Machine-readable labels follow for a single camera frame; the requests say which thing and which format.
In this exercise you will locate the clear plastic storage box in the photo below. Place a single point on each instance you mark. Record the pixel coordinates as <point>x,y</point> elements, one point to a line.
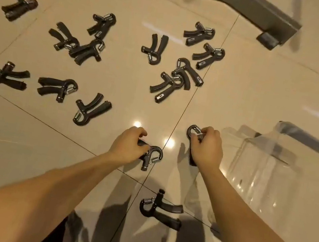
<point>274,174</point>

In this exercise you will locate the person's left hand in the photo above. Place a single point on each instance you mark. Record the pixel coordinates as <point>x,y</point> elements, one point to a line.
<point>128,147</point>

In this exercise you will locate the grey metal rack stand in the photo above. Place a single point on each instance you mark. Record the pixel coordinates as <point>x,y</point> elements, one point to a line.
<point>255,8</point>

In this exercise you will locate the person's left forearm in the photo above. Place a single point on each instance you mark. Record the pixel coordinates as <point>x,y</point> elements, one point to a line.
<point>30,195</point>

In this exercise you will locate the person's right forearm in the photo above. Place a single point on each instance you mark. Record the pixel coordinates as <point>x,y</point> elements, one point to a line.
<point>250,230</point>

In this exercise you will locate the person's right hand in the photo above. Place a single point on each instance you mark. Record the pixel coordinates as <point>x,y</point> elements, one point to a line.
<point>206,151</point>

